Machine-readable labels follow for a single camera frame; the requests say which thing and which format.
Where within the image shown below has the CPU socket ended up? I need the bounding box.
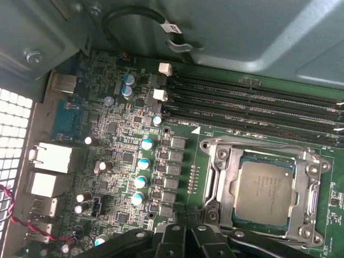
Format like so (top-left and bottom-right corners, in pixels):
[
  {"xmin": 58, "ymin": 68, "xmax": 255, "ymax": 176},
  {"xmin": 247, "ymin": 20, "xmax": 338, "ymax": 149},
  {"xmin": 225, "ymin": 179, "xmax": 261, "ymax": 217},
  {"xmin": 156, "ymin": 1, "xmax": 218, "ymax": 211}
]
[{"xmin": 200, "ymin": 137, "xmax": 333, "ymax": 248}]

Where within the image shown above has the silver screw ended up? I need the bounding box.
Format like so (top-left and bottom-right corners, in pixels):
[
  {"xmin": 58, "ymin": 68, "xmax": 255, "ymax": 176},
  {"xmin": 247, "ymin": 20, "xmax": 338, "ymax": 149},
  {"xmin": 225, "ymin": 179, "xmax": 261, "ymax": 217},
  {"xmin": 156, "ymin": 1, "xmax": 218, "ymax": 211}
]
[{"xmin": 24, "ymin": 48, "xmax": 44, "ymax": 64}]

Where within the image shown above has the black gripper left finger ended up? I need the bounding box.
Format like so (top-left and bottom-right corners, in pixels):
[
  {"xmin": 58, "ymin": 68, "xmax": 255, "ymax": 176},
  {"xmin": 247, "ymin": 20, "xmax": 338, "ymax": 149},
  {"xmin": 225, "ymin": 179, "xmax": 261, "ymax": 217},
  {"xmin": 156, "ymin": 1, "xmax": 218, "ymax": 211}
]
[{"xmin": 103, "ymin": 205, "xmax": 188, "ymax": 258}]

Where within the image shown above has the silver port connector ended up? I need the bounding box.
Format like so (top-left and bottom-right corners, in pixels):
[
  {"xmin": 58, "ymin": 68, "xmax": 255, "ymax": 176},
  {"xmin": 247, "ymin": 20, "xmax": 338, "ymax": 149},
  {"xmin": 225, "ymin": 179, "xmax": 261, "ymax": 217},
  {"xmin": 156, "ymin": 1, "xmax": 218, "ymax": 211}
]
[
  {"xmin": 52, "ymin": 72, "xmax": 77, "ymax": 94},
  {"xmin": 25, "ymin": 223, "xmax": 53, "ymax": 244},
  {"xmin": 25, "ymin": 171, "xmax": 70, "ymax": 198},
  {"xmin": 28, "ymin": 142, "xmax": 75, "ymax": 174},
  {"xmin": 29, "ymin": 197, "xmax": 59, "ymax": 218}
]

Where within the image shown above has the silver CPU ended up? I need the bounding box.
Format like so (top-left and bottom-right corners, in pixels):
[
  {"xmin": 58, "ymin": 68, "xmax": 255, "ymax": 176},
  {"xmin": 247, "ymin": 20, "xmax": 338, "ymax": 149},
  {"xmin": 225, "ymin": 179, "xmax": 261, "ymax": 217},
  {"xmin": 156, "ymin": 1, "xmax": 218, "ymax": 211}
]
[{"xmin": 232, "ymin": 157, "xmax": 298, "ymax": 227}]

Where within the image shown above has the black open PC case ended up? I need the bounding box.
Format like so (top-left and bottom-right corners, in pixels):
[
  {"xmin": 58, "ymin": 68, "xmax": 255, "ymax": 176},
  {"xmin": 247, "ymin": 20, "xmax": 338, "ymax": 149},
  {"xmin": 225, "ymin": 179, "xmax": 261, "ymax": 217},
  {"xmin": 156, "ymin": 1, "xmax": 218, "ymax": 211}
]
[{"xmin": 0, "ymin": 0, "xmax": 344, "ymax": 258}]

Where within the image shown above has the green motherboard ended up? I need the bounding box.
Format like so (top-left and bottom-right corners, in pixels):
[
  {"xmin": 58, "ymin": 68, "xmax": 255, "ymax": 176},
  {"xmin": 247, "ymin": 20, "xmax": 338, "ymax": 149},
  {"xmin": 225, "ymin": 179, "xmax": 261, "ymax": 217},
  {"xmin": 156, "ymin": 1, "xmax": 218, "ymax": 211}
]
[{"xmin": 8, "ymin": 51, "xmax": 344, "ymax": 258}]

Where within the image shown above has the metal socket cover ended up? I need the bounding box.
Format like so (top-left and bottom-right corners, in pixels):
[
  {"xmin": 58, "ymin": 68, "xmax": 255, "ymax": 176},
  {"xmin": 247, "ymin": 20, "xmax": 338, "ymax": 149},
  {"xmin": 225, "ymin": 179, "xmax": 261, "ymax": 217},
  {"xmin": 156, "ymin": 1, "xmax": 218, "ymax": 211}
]
[{"xmin": 214, "ymin": 146, "xmax": 314, "ymax": 232}]

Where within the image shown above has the black RAM slot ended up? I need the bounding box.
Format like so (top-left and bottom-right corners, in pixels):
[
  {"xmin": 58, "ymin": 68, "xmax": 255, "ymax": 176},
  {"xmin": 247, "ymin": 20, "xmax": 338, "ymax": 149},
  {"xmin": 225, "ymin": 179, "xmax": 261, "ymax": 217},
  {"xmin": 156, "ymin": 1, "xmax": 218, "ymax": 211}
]
[
  {"xmin": 158, "ymin": 62, "xmax": 344, "ymax": 107},
  {"xmin": 161, "ymin": 112, "xmax": 344, "ymax": 147},
  {"xmin": 152, "ymin": 88, "xmax": 344, "ymax": 132},
  {"xmin": 166, "ymin": 83, "xmax": 344, "ymax": 119}
]

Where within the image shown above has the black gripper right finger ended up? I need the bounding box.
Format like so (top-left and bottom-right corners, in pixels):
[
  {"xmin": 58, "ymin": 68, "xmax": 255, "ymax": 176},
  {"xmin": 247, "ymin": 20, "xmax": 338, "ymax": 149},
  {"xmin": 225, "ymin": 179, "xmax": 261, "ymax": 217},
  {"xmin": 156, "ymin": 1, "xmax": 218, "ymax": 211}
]
[{"xmin": 188, "ymin": 206, "xmax": 293, "ymax": 258}]

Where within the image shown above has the red and black twisted wire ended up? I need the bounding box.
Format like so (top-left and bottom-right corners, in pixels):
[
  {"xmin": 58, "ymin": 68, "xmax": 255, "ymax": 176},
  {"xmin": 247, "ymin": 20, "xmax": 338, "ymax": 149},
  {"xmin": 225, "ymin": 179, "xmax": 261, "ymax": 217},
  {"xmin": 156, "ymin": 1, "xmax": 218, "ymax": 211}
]
[{"xmin": 0, "ymin": 184, "xmax": 81, "ymax": 242}]

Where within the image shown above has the black cable with white label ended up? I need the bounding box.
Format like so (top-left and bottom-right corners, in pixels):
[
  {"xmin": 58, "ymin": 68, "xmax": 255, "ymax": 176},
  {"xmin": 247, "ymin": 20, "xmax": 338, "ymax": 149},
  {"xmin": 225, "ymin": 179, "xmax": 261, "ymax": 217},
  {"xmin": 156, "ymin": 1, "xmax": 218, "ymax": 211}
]
[{"xmin": 102, "ymin": 6, "xmax": 205, "ymax": 64}]

